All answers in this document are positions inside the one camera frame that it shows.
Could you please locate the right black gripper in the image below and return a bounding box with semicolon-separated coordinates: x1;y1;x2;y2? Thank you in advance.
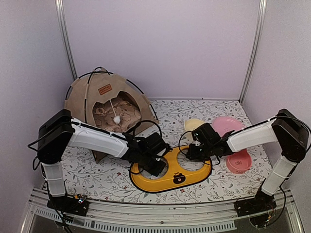
186;143;214;161

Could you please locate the cream small bowl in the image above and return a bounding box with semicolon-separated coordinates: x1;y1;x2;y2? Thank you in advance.
184;118;205;141

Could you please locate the yellow double bowl holder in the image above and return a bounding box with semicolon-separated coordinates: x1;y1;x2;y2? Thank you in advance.
130;147;212;193

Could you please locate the brown patterned pet cushion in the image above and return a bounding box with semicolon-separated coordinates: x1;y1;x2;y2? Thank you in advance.
92;92;141;133

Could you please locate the beige fabric pet tent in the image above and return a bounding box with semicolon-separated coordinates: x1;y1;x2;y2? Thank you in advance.
64;67;160;165

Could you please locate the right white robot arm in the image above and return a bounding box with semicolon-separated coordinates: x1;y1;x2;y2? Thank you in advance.
186;109;311;212

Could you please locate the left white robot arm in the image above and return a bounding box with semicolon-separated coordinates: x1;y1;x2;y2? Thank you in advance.
27;109;171;211

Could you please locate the pink flat plate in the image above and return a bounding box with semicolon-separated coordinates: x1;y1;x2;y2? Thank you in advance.
212;116;244;137

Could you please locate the pink cat-ear bowl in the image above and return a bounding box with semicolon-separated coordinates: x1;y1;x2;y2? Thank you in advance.
226;149;252;174

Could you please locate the white pompom toy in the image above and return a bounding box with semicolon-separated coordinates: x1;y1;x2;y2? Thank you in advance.
109;100;121;125

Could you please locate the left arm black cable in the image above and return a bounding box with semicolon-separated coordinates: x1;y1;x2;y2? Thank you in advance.
127;120;171;175

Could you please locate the front aluminium table rail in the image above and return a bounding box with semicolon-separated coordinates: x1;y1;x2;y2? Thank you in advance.
21;186;304;233

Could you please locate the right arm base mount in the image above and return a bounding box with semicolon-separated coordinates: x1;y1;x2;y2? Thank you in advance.
234;190;276;228

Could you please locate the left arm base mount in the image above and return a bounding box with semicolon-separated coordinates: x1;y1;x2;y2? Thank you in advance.
47;193;89;216

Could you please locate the right aluminium frame post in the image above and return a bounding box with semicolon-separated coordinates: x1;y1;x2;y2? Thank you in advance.
239;0;267;105

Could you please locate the aluminium frame post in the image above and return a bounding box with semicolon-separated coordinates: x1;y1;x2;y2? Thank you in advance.
239;0;267;105
55;0;78;80

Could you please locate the left aluminium frame post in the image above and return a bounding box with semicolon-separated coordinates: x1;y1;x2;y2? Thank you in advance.
55;0;78;80

